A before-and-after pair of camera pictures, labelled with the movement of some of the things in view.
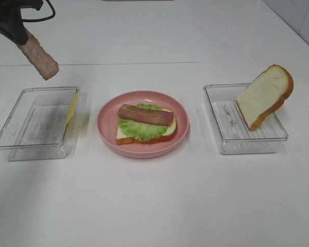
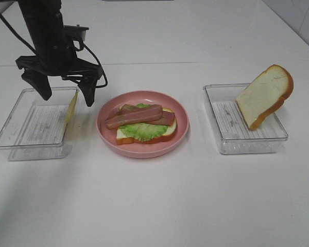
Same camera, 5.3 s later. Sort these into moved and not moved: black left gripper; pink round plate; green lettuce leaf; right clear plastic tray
Moved: black left gripper
Not moved: pink round plate; right clear plastic tray; green lettuce leaf
